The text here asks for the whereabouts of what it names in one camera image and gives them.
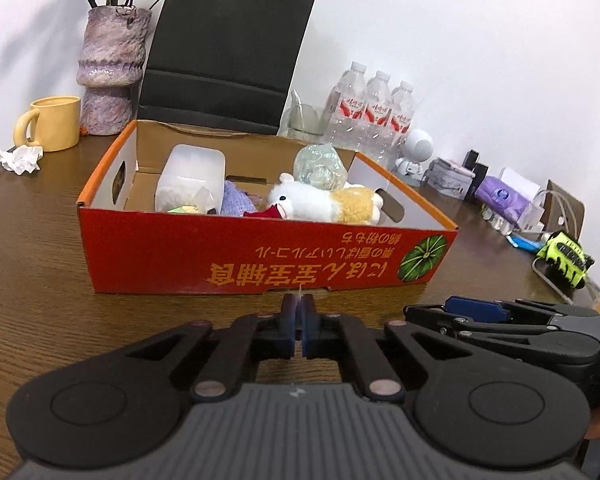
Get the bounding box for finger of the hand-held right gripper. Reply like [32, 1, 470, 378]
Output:
[403, 296, 600, 334]
[452, 323, 600, 364]

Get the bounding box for beige cardboard panel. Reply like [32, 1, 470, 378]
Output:
[545, 178, 587, 242]

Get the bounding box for red cardboard box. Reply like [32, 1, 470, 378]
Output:
[75, 119, 459, 295]

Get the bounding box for grey metal stand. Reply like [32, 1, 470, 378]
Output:
[532, 257, 579, 307]

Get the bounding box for small black box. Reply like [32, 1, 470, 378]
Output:
[462, 149, 490, 197]

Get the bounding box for grey wipes pack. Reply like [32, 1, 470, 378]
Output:
[422, 157, 477, 202]

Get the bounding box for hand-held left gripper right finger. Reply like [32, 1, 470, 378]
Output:
[302, 294, 477, 404]

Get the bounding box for black paper bag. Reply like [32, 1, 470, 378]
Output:
[137, 0, 319, 137]

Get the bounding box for purple knitted cloth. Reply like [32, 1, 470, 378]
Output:
[222, 180, 267, 219]

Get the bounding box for red plush toy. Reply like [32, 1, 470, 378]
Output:
[242, 203, 286, 221]

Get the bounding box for purple grey ceramic vase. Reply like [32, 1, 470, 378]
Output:
[75, 6, 154, 137]

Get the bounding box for white astronaut figure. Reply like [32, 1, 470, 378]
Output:
[394, 128, 435, 187]

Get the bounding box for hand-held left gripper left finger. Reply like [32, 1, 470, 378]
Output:
[114, 294, 298, 404]

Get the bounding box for green black glove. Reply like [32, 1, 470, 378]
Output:
[537, 231, 594, 291]

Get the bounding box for small clear plastic bag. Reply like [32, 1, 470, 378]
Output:
[194, 186, 219, 214]

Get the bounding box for purple tissue pack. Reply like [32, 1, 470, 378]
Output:
[474, 167, 542, 227]

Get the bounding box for white plastic clips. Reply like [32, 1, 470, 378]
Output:
[482, 205, 514, 236]

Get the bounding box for white charger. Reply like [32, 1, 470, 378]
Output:
[522, 195, 554, 234]

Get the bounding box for yellow white plush toy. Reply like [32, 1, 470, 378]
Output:
[267, 172, 385, 226]

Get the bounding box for yellow mug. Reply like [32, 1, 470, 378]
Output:
[13, 95, 82, 153]

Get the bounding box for white plastic container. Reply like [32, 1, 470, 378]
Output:
[154, 143, 227, 214]

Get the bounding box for clear water bottle red label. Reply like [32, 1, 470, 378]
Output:
[357, 70, 394, 157]
[324, 61, 369, 150]
[384, 80, 415, 162]

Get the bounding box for blue tube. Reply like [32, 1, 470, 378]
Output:
[507, 232, 547, 252]

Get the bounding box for white charger cable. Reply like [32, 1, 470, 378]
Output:
[539, 189, 581, 228]

